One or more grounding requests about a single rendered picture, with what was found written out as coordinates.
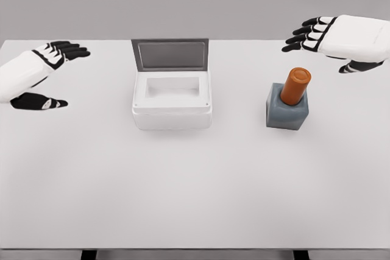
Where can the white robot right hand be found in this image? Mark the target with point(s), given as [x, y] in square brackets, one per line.
[353, 37]

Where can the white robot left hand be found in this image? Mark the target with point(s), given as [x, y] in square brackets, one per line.
[24, 71]

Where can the grey bottle with orange cap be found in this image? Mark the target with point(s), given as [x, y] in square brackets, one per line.
[286, 107]

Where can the grey hinged box lid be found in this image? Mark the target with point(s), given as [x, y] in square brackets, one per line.
[170, 54]

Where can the white rectangular storage box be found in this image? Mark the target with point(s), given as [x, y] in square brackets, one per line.
[172, 111]

